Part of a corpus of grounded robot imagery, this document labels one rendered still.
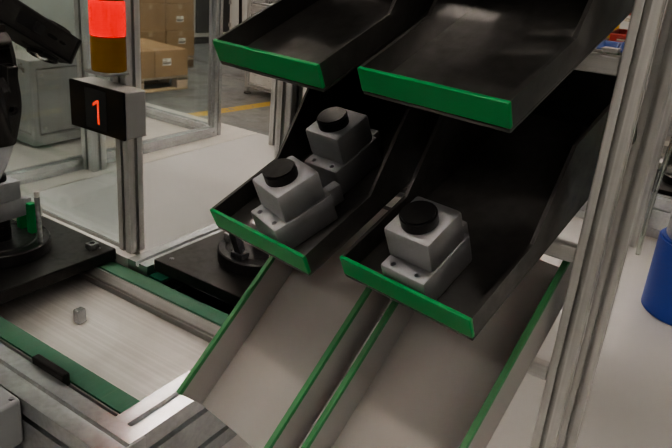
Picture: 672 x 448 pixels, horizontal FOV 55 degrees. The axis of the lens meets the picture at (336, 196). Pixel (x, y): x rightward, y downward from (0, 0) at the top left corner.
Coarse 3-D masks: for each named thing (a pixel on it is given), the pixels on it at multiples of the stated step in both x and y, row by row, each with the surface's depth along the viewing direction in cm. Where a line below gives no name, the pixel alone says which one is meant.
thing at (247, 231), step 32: (320, 96) 69; (352, 96) 72; (384, 128) 71; (416, 128) 61; (384, 160) 59; (416, 160) 63; (256, 192) 66; (352, 192) 63; (384, 192) 60; (224, 224) 62; (352, 224) 58; (288, 256) 56; (320, 256) 56
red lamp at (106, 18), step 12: (96, 0) 90; (96, 12) 90; (108, 12) 91; (120, 12) 92; (96, 24) 91; (108, 24) 91; (120, 24) 92; (96, 36) 92; (108, 36) 92; (120, 36) 93
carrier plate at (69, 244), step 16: (48, 224) 112; (64, 240) 107; (80, 240) 108; (96, 240) 108; (48, 256) 102; (64, 256) 102; (80, 256) 102; (96, 256) 103; (112, 256) 106; (0, 272) 96; (16, 272) 96; (32, 272) 96; (48, 272) 97; (64, 272) 99; (80, 272) 101; (0, 288) 91; (16, 288) 92; (32, 288) 95; (0, 304) 91
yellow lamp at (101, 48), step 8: (96, 40) 92; (104, 40) 92; (112, 40) 92; (120, 40) 93; (96, 48) 92; (104, 48) 92; (112, 48) 92; (120, 48) 93; (96, 56) 93; (104, 56) 93; (112, 56) 93; (120, 56) 94; (96, 64) 93; (104, 64) 93; (112, 64) 93; (120, 64) 94; (104, 72) 93; (112, 72) 94; (120, 72) 95
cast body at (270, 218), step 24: (264, 168) 57; (288, 168) 56; (312, 168) 57; (264, 192) 57; (288, 192) 56; (312, 192) 57; (336, 192) 61; (264, 216) 58; (288, 216) 57; (312, 216) 58; (336, 216) 60; (288, 240) 58
